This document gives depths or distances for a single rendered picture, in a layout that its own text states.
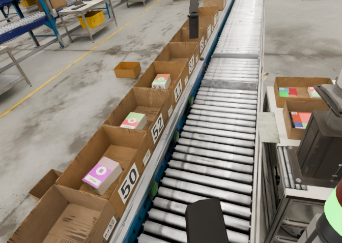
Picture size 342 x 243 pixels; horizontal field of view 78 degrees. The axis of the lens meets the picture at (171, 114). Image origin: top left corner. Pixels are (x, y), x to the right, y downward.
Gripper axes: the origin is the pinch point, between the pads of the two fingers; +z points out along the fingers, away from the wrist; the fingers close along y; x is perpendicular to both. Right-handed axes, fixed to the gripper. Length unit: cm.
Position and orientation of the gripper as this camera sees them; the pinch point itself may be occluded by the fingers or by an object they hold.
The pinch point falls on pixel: (193, 26)
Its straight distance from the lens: 79.1
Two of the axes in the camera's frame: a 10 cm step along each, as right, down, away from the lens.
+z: 0.7, 7.6, 6.5
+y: 0.7, -6.5, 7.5
